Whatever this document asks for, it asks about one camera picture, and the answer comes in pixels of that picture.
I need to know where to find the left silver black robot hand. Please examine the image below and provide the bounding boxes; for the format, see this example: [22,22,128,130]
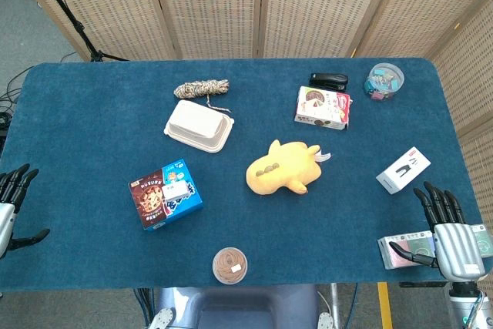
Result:
[0,163,52,260]

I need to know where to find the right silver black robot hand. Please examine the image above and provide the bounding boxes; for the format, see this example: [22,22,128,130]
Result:
[388,181,487,280]

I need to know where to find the yellow plush duck toy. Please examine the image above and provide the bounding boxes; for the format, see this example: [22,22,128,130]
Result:
[246,139,332,195]

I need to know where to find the white robot base foot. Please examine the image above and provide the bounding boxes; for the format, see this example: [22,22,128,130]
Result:
[317,311,337,329]
[149,307,176,329]

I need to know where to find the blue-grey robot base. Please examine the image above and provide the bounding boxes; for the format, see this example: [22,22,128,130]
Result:
[153,284,320,329]

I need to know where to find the pastel multi-pack box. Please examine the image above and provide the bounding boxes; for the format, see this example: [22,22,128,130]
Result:
[377,223,493,270]

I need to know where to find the white box with black print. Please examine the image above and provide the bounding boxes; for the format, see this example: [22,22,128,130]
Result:
[376,146,432,196]

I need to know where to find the blue table mat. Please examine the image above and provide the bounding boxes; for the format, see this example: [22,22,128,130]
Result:
[0,57,485,294]

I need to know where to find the metal table leg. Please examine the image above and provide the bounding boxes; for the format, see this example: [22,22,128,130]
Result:
[330,282,342,329]

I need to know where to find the blue chocolate cookie box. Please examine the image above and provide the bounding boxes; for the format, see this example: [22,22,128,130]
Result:
[128,158,204,232]

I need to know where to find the clear jar of binder clips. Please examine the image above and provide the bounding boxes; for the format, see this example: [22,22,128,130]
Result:
[364,62,406,101]

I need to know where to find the white red cake box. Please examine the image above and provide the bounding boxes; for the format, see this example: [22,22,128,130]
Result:
[294,86,354,132]

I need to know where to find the black stapler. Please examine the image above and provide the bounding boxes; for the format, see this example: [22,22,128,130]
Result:
[309,72,350,92]

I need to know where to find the black tripod stand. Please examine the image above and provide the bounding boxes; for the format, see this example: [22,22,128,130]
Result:
[26,0,130,63]

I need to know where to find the beige lidded lunch container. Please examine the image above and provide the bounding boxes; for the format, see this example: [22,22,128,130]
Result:
[163,99,236,153]

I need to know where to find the clear jar of rubber bands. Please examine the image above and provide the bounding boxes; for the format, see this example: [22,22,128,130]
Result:
[212,247,249,285]

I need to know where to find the woven folding screen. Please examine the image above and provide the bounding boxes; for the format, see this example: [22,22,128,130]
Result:
[3,0,493,230]

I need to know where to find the black floor cables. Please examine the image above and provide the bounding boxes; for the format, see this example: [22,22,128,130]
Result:
[0,50,82,153]

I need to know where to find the cable bundle under table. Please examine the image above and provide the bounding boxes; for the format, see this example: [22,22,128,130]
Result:
[132,287,156,329]

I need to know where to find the braided rope bundle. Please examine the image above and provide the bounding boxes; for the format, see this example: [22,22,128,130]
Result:
[173,79,234,115]

